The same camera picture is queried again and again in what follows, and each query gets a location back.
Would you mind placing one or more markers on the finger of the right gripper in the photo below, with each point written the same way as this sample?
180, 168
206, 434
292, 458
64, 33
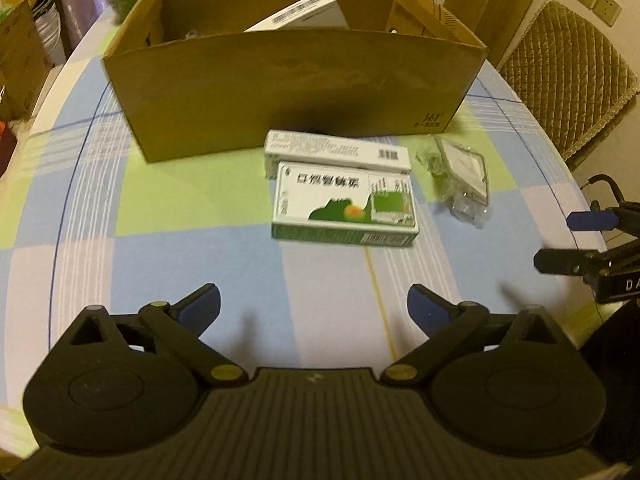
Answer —
600, 220
572, 262

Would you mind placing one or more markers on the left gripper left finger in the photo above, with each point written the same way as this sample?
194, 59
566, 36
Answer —
176, 329

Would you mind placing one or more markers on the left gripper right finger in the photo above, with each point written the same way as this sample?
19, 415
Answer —
450, 328

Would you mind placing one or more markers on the green throat spray box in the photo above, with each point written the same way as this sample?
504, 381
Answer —
340, 205

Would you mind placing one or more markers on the narrow white barcode box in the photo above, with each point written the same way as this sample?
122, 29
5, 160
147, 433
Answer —
318, 149

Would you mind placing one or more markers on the clear blister pack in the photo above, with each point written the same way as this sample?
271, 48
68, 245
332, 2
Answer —
461, 179

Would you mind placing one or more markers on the checked tablecloth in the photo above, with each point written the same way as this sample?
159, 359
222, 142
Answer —
85, 219

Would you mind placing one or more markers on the quilted chair cushion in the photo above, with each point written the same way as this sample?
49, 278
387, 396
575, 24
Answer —
571, 78

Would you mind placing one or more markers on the brown cardboard box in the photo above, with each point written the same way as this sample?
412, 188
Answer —
190, 81

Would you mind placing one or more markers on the white box inside carton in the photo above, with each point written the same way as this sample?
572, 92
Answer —
304, 14

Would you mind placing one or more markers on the wall socket plate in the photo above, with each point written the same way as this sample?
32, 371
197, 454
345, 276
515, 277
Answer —
607, 10

